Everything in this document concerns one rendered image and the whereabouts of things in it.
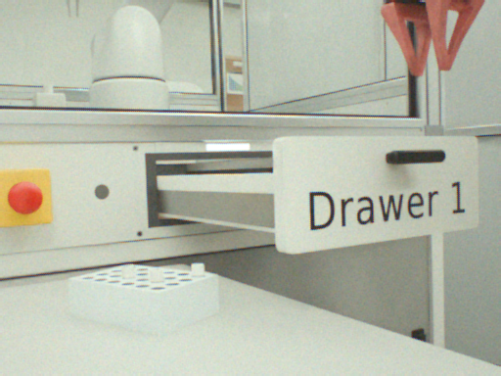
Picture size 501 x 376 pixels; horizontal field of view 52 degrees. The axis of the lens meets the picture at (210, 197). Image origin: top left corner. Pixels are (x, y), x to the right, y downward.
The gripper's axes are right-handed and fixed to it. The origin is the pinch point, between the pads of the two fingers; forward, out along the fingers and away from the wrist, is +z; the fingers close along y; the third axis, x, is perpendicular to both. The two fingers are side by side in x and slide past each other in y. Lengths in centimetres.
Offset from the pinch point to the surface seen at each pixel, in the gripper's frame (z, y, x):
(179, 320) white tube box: 23.6, 4.6, 26.9
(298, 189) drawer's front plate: 12.3, 2.2, 15.4
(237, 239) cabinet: 22.5, 36.5, 1.3
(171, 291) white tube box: 20.8, 4.3, 27.8
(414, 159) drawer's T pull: 9.6, -1.3, 3.8
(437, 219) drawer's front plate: 16.5, 2.2, -4.4
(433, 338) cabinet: 48, 36, -48
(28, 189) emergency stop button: 12.5, 28.6, 35.5
